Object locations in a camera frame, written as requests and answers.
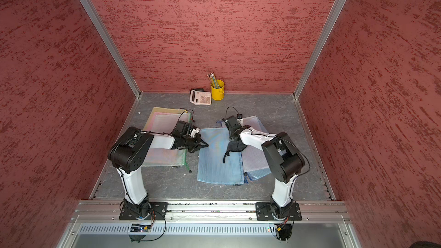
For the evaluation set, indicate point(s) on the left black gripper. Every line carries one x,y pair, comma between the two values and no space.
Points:
197,146

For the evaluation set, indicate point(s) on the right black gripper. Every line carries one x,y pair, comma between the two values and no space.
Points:
231,134

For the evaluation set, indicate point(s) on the light blue document bag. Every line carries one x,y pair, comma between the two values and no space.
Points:
214,166

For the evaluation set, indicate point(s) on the green mesh document bag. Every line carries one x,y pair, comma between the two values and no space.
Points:
164,157

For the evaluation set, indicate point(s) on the yellow mesh document bag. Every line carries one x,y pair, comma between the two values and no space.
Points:
160,110

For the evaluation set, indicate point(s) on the pink mesh document bag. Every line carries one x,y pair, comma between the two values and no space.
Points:
164,123

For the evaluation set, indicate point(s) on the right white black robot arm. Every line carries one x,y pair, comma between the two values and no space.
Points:
285,161

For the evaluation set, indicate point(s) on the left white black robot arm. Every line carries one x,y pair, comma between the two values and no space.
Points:
128,154

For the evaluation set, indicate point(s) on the white mesh document bag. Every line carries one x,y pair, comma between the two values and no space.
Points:
254,159

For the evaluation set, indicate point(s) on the blue mesh document bag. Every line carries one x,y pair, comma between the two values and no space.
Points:
258,174

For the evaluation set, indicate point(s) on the yellow pen cup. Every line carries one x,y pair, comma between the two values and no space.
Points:
217,90

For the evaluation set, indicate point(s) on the pink desk calculator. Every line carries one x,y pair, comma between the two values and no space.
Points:
200,98

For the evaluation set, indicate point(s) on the coloured pencils bundle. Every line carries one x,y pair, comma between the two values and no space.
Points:
213,80

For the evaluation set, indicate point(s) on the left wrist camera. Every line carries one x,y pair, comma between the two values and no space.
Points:
185,129

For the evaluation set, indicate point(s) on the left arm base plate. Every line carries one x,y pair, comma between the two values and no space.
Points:
143,212

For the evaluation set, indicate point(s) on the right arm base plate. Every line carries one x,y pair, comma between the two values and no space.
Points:
271,211

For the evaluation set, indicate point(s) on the left aluminium corner post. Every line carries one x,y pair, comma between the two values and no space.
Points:
110,45

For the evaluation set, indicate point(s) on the aluminium corner post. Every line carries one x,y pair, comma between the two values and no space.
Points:
322,39
110,45

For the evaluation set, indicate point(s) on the aluminium front rail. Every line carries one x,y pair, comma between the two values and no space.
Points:
211,217

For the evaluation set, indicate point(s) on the right aluminium corner post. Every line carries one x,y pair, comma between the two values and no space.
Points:
322,39

